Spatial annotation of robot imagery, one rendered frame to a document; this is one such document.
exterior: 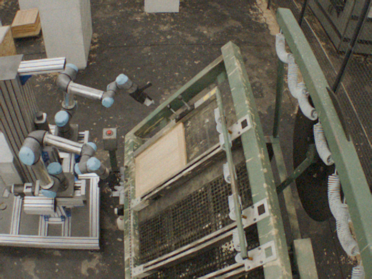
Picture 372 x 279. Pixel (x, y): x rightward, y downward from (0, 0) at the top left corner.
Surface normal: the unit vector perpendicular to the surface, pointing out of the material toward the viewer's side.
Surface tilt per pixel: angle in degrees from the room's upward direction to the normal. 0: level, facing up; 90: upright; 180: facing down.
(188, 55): 0
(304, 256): 0
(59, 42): 90
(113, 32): 0
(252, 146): 51
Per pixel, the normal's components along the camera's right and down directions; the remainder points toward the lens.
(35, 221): 0.06, -0.62
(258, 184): -0.73, -0.38
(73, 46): 0.10, 0.78
